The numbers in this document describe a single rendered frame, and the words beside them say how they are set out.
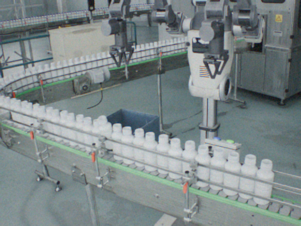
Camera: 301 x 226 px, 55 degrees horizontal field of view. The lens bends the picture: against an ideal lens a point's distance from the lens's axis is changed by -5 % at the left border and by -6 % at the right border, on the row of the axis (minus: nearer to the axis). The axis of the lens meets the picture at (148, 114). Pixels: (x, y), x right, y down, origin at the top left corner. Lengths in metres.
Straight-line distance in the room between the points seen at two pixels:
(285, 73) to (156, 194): 3.69
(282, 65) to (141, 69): 2.28
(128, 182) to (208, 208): 0.39
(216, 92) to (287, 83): 3.17
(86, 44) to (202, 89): 3.94
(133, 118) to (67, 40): 3.38
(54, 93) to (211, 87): 1.60
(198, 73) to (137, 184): 0.70
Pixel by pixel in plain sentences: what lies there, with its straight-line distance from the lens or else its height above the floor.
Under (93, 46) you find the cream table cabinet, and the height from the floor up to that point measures 0.84.
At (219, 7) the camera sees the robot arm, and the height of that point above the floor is 1.65.
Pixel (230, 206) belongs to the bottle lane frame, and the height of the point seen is 0.97.
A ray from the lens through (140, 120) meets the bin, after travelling 2.06.
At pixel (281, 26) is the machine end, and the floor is 1.19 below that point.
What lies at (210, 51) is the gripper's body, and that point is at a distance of 1.16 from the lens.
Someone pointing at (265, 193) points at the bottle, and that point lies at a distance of 1.12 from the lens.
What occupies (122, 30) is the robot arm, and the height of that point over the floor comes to 1.56.
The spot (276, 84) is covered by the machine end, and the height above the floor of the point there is 0.33.
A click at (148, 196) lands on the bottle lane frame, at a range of 1.36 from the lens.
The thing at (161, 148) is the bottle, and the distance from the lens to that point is 1.22.
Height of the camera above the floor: 1.72
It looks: 23 degrees down
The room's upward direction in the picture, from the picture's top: 3 degrees counter-clockwise
